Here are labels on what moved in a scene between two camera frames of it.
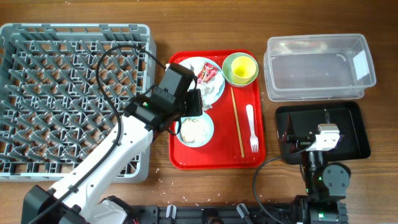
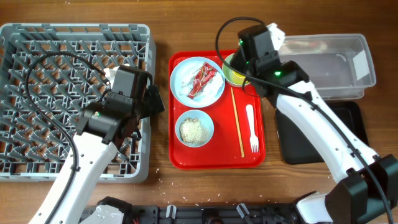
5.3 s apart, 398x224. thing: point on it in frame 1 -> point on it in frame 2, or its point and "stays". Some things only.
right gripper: x=300 y=142 -> x=236 y=61
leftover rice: x=194 y=131 stays
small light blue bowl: x=196 y=130 stays
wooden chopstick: x=239 y=135 stays
